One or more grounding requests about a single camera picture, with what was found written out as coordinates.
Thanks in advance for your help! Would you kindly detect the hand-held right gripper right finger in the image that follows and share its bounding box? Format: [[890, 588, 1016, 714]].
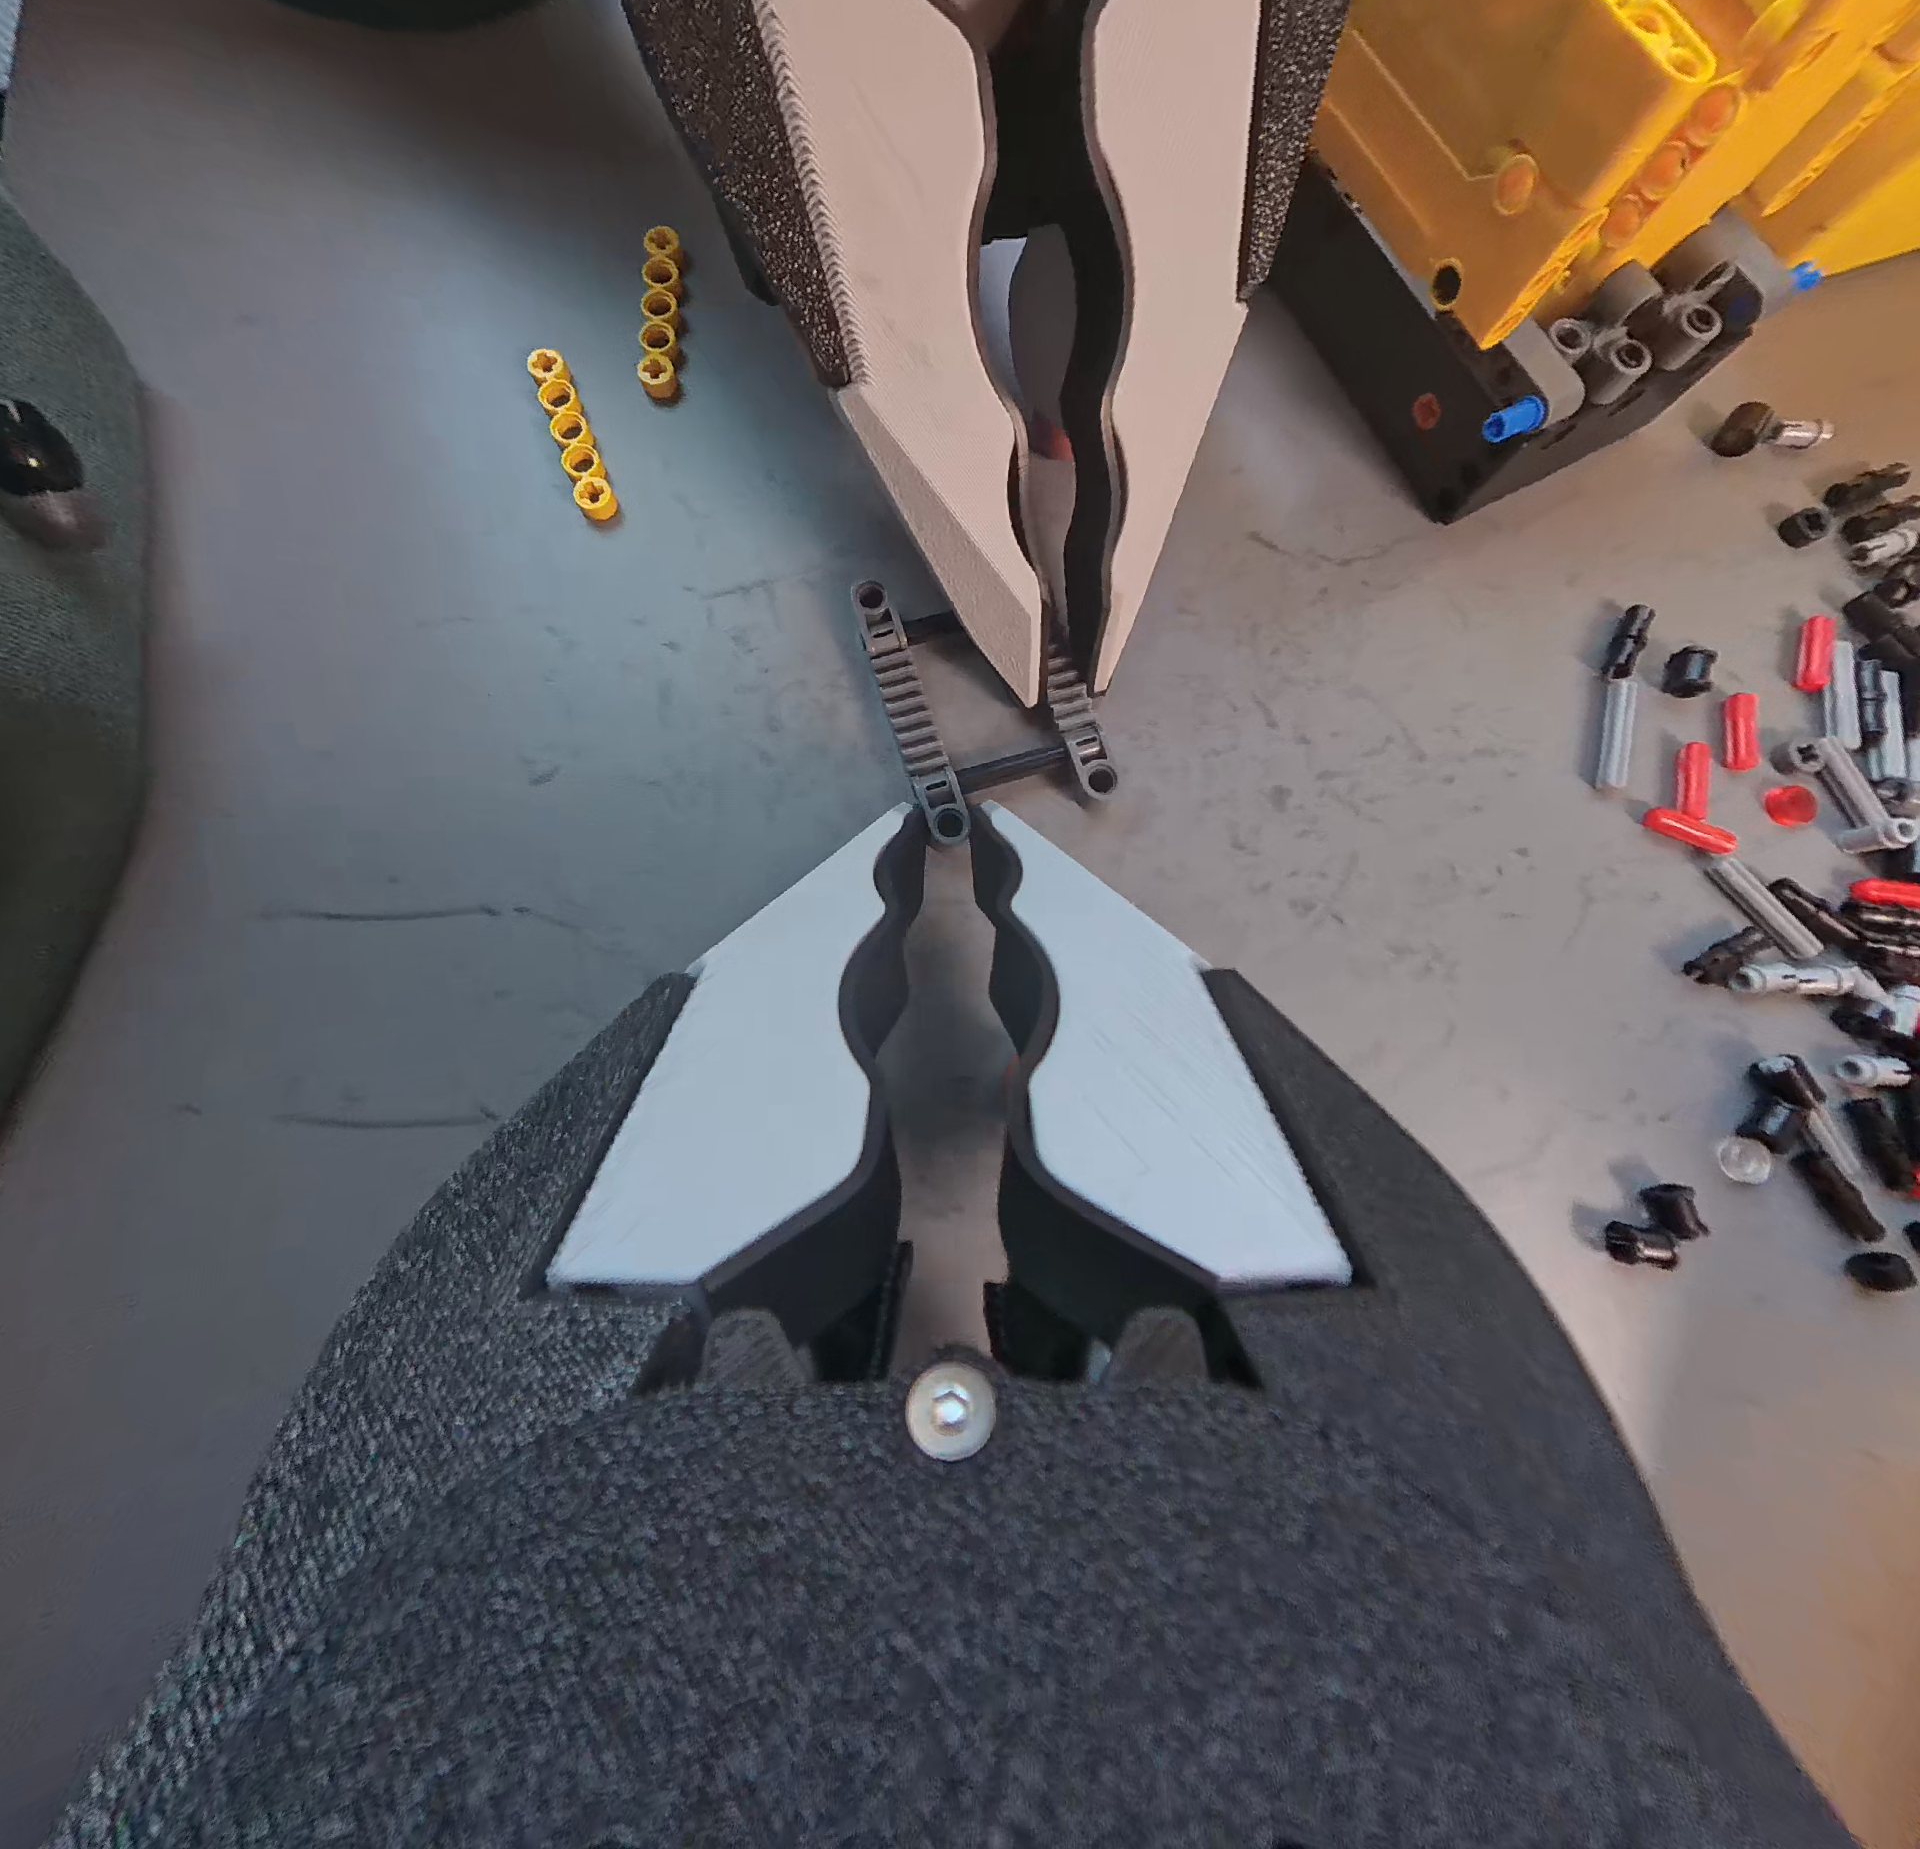
[[972, 803, 1358, 1381]]

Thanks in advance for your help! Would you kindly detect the pile of small lego pins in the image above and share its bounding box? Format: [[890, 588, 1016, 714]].
[[1594, 401, 1920, 1297]]

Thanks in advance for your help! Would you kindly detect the yellow lego beam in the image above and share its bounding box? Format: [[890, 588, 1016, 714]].
[[636, 226, 690, 405], [527, 348, 623, 528]]

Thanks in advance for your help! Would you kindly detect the grey lego gear rack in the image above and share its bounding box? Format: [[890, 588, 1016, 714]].
[[850, 579, 972, 850], [1042, 645, 1124, 808]]

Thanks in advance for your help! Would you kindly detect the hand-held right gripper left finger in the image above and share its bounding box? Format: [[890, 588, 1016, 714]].
[[543, 803, 922, 1381]]

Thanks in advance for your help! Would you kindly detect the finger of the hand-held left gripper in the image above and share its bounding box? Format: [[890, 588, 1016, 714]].
[[745, 0, 1054, 711], [1058, 0, 1276, 700]]

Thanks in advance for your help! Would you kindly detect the yellow black lego model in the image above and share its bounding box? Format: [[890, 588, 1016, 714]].
[[1276, 0, 1920, 528]]

